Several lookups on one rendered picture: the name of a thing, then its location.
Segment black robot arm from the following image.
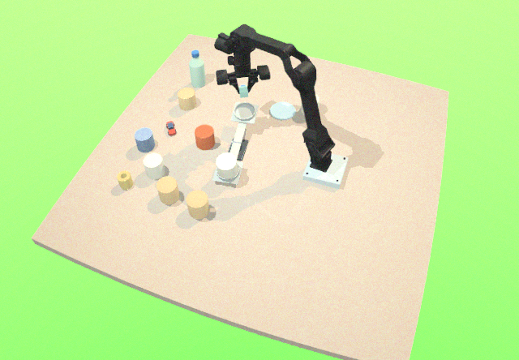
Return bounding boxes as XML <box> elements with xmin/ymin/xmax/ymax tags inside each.
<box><xmin>214</xmin><ymin>24</ymin><xmax>336</xmax><ymax>173</ymax></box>

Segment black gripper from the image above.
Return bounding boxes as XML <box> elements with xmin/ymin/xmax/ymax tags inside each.
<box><xmin>216</xmin><ymin>59</ymin><xmax>271</xmax><ymax>94</ymax></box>

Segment orange cylinder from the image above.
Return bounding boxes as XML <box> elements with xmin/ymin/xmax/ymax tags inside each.
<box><xmin>195</xmin><ymin>125</ymin><xmax>215</xmax><ymax>150</ymax></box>

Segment white round dish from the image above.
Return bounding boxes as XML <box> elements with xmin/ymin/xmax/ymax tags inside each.
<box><xmin>270</xmin><ymin>102</ymin><xmax>296</xmax><ymax>120</ymax></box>

